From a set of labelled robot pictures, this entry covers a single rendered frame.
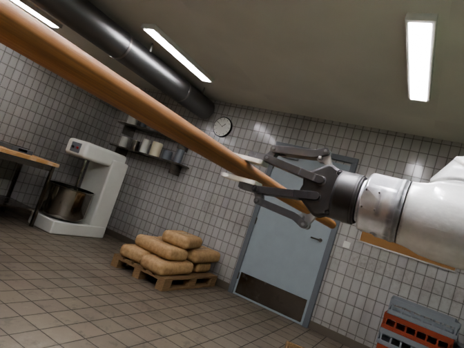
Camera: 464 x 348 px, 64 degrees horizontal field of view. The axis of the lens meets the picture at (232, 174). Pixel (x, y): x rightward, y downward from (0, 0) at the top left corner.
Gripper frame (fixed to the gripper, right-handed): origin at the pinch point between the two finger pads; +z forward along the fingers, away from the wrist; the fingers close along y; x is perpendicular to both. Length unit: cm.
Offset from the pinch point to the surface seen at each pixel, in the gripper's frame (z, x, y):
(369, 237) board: 28, 411, -9
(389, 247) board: 5, 411, -5
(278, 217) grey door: 143, 409, 1
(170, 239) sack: 224, 305, 66
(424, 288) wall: -40, 413, 25
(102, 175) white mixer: 404, 340, 23
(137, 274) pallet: 234, 281, 112
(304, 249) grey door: 98, 410, 30
